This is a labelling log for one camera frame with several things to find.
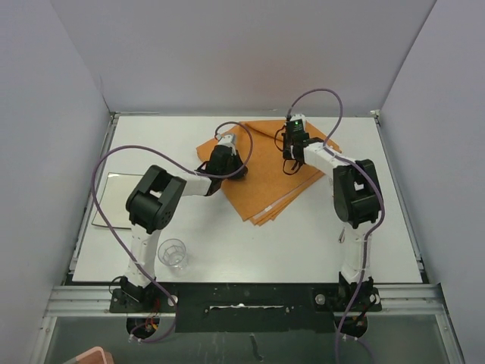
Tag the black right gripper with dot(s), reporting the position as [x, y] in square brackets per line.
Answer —
[285, 154]

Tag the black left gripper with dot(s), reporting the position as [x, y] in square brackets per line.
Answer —
[236, 158]

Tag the orange cloth placemat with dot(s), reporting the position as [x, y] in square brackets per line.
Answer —
[267, 188]

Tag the white square plate black rim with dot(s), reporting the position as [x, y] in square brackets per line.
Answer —
[117, 189]

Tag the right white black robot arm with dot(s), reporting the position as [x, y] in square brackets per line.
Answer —
[357, 197]

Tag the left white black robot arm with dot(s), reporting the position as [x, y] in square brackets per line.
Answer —
[152, 205]

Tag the clear plastic cup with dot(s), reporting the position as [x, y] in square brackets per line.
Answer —
[172, 254]

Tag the pink box corner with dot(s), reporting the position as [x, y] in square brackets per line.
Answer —
[95, 355]

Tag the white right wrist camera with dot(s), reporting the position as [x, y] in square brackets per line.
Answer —
[296, 117]

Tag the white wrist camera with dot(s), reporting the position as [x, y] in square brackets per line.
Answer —
[296, 117]
[228, 140]

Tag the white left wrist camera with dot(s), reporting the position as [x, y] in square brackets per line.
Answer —
[228, 140]

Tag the aluminium left side rail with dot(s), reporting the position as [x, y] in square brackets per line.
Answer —
[112, 124]

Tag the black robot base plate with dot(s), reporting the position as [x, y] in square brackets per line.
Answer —
[249, 308]

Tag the aluminium right side rail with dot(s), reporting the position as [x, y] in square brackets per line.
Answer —
[375, 114]

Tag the aluminium front frame rail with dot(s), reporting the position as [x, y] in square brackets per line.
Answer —
[396, 299]

